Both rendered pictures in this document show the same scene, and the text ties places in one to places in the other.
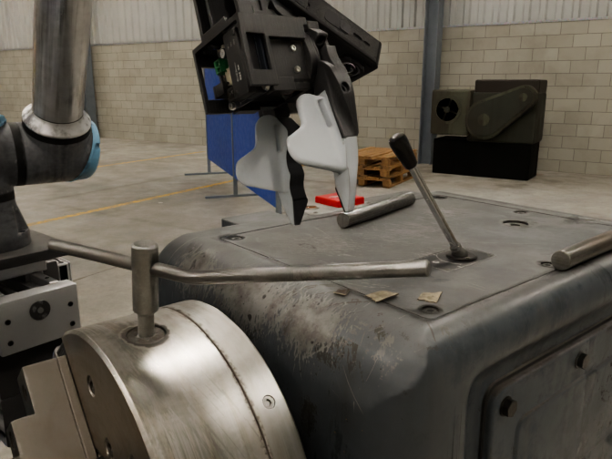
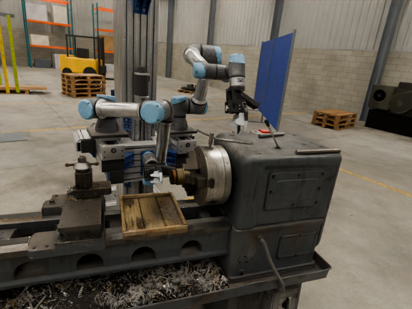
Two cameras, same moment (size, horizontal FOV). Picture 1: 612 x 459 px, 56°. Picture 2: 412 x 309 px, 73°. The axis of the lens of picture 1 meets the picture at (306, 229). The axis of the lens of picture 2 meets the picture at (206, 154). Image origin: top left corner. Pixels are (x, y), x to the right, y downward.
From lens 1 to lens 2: 0.90 m
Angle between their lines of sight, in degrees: 19
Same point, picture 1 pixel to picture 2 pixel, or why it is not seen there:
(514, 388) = (276, 173)
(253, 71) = (231, 109)
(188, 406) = (213, 159)
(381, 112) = (344, 91)
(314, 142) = (240, 121)
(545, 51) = not seen: outside the picture
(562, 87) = not seen: outside the picture
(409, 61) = (365, 67)
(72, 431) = (194, 162)
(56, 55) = (202, 84)
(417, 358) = (251, 159)
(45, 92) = (197, 92)
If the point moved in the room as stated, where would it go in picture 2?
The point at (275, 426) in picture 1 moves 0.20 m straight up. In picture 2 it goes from (227, 167) to (232, 127)
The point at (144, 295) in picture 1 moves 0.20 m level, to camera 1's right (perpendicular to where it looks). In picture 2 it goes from (210, 141) to (249, 148)
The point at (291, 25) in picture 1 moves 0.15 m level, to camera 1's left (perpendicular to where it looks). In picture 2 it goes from (240, 101) to (209, 97)
